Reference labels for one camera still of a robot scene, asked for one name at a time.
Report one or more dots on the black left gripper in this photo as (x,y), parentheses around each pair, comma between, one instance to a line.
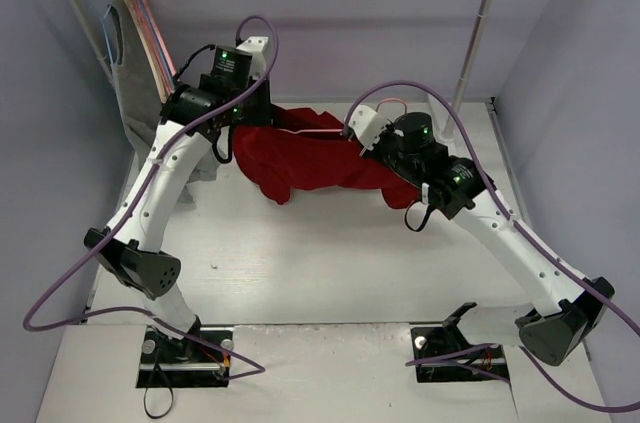
(259,106)

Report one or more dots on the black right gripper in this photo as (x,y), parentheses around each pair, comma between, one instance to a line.
(379,152)

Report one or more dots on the pink wire hanger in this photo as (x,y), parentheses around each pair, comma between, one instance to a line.
(319,125)
(164,56)

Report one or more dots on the red t-shirt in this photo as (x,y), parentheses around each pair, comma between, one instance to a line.
(304,150)

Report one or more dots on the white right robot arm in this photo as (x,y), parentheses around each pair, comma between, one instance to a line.
(562,308)

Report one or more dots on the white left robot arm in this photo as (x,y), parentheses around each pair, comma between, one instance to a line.
(129,247)

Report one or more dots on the beige plastic hanger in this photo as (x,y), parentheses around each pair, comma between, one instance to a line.
(145,43)

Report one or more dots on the grey hanging garment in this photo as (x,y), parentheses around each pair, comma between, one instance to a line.
(138,100)

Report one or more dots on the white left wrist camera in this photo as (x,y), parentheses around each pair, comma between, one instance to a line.
(257,47)

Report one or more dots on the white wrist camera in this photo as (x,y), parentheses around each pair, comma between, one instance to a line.
(257,47)
(365,125)

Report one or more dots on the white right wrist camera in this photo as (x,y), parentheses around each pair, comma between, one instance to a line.
(365,125)

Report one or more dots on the pink wire hanger on rack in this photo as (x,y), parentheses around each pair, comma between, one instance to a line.
(164,56)

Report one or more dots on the blue wire hanger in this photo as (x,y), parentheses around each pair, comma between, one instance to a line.
(106,18)

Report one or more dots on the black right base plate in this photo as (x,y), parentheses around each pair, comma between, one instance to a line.
(462,364)

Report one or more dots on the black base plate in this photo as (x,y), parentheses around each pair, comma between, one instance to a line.
(180,364)
(462,364)

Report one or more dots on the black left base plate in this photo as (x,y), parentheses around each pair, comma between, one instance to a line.
(180,364)

